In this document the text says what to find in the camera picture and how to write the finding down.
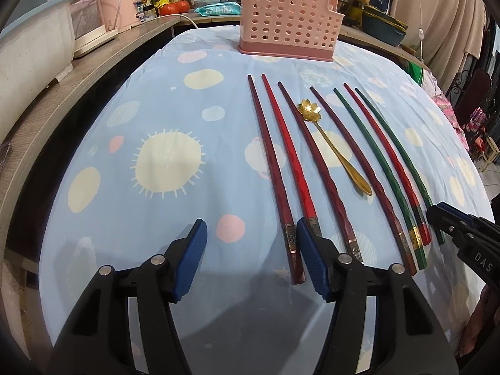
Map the pink pineapple print cloth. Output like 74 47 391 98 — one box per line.
424 74 470 150

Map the beige curtain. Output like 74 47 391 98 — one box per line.
390 0 490 87

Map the blue dotted tablecloth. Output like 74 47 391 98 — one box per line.
39 27 495 375

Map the pink perforated utensil basket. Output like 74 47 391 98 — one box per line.
237 0 345 63

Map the dark metal chair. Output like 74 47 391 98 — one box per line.
449 68 493 126

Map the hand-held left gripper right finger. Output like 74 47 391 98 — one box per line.
296 218 458 375

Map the red twisted chopstick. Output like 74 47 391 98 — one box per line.
343 82 433 247

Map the bright red chopstick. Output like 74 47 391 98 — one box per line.
261 74 322 238

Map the green plastic object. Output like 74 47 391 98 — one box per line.
406 58 427 87

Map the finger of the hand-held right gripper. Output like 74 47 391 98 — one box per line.
426 202 475 243

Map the white cable with switch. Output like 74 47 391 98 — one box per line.
416 27 427 72

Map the green chopstick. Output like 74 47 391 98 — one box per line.
355 87 446 245
333 88 429 270

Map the maroon twisted chopstick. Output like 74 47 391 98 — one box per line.
310 86 418 276

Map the person's right hand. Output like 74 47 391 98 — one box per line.
459 283 500 358

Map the gold flower spoon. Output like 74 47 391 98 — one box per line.
297 99 373 196

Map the white bin with blue lid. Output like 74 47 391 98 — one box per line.
0 0 76 141

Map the blue wet wipes pack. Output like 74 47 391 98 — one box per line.
194 3 241 17

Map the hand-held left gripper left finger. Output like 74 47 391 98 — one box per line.
47 219 208 375

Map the pink electric kettle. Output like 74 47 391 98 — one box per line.
96 0 153 34

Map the white appliance with clear jug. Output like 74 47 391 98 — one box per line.
69 0 120 59

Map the blue plastic bowl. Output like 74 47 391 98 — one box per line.
361 10 409 47

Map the dark red chopstick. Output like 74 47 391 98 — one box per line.
277 81 365 265
247 75 306 285

